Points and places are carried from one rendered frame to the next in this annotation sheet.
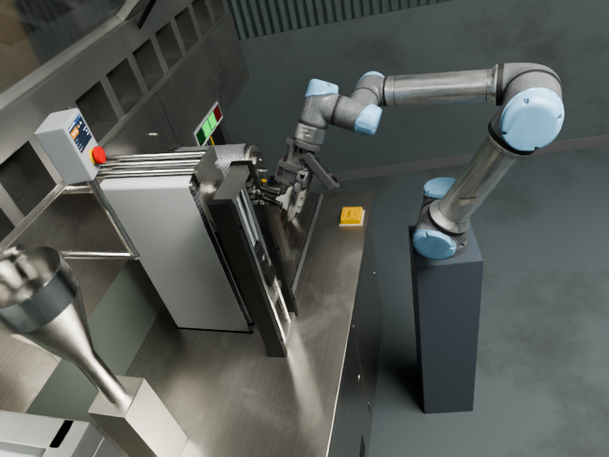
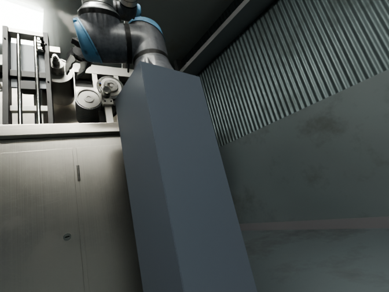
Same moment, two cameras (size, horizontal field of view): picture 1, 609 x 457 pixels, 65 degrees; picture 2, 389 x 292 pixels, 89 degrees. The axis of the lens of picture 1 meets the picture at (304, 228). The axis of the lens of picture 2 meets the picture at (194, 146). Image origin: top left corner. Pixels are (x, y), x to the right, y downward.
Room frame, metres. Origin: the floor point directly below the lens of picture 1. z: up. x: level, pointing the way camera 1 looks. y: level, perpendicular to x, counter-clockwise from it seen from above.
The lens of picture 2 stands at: (0.68, -0.82, 0.55)
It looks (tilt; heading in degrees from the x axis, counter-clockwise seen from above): 14 degrees up; 37
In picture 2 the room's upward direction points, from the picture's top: 13 degrees counter-clockwise
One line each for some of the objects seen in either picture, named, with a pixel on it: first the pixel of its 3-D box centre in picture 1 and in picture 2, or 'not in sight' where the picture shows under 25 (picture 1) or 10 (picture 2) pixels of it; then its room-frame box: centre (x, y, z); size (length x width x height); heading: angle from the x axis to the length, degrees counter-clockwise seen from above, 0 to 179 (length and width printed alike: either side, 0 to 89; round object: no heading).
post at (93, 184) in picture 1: (112, 217); not in sight; (0.75, 0.34, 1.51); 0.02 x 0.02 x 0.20
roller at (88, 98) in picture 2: not in sight; (88, 109); (1.18, 0.26, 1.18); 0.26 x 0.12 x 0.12; 69
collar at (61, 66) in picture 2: (224, 192); (57, 66); (1.00, 0.17, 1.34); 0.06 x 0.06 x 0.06; 69
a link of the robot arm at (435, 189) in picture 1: (442, 202); (145, 44); (1.07, -0.42, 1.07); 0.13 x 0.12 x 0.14; 151
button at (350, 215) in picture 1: (352, 215); not in sight; (1.31, -0.17, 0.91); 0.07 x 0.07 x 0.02; 69
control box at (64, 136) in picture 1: (76, 146); not in sight; (0.74, 0.33, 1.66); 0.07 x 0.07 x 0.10; 83
